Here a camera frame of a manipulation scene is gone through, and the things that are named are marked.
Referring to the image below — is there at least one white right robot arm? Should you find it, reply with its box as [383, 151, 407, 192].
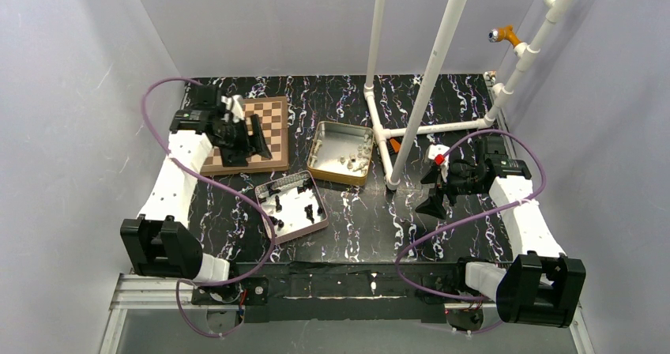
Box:
[416, 136, 586, 328]

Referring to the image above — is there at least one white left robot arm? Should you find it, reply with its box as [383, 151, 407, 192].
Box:
[120, 82, 272, 283]

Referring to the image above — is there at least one wooden chess board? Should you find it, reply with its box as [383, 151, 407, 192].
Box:
[198, 96, 291, 177]

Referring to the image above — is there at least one black chess queen piece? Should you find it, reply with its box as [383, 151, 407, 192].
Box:
[274, 195, 283, 212]

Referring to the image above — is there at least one white chess pieces cluster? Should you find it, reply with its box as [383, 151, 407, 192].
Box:
[337, 134, 374, 173]

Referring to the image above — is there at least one black chess bishop piece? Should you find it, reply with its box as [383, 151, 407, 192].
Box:
[304, 204, 315, 224]

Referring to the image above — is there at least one pink-rimmed silver tin tray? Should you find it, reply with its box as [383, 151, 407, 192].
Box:
[254, 171, 329, 244]

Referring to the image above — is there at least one gold-rimmed tin tray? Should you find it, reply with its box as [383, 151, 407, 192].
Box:
[307, 121, 375, 186]

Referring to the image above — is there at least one orange pipe clip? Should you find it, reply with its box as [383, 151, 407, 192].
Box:
[488, 25, 521, 47]

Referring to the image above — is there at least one orange-handled hex key set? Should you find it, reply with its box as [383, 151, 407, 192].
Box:
[387, 137, 401, 155]

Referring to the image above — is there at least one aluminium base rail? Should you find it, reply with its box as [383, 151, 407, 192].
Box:
[100, 272, 593, 353]

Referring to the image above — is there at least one white PVC pipe frame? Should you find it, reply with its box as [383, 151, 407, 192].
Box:
[363, 0, 574, 191]

